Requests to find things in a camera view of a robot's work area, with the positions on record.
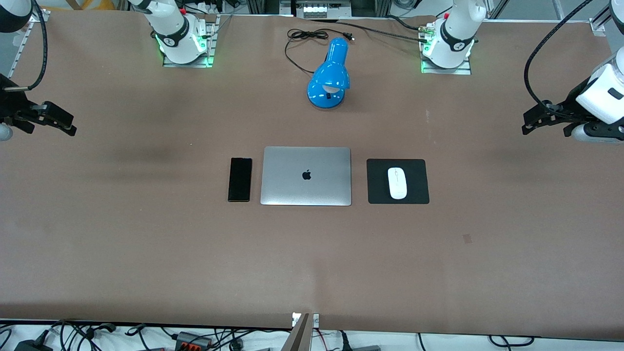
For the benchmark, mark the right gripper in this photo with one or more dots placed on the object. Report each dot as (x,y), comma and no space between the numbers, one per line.
(10,102)

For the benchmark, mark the small grey box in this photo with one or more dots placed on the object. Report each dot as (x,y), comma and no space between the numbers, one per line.
(366,348)

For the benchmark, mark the black smartphone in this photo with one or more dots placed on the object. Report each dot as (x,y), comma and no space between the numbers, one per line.
(240,180)

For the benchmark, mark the silver laptop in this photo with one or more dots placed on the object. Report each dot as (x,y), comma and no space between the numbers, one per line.
(292,185)

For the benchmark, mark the white computer mouse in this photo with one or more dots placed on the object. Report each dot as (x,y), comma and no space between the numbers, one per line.
(397,185)

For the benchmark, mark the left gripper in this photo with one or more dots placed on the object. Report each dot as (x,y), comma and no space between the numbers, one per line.
(571,100)

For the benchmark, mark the wooden post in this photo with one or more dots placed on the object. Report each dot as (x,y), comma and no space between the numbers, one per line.
(301,339)

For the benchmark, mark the silver corner bracket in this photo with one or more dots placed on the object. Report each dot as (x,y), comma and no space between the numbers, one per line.
(598,27)
(41,15)

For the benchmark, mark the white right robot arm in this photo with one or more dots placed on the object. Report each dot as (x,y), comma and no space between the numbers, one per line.
(170,24)

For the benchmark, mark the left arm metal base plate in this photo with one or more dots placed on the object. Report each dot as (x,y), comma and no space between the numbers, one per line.
(463,71)

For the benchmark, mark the black power adapter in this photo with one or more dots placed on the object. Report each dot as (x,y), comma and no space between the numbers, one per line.
(31,346)

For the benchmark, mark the grey orange power strip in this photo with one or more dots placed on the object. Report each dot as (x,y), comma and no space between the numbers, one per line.
(192,341)

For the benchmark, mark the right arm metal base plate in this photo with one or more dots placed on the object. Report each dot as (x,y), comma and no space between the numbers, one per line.
(187,65)

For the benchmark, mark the blue desk lamp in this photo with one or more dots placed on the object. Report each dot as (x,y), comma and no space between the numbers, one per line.
(331,73)

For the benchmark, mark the white power strip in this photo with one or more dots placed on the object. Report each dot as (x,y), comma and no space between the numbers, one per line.
(321,9)

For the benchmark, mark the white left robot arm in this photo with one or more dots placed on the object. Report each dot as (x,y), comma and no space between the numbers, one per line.
(456,39)

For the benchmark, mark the black mouse pad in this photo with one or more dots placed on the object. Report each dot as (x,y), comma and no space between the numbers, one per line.
(375,190)

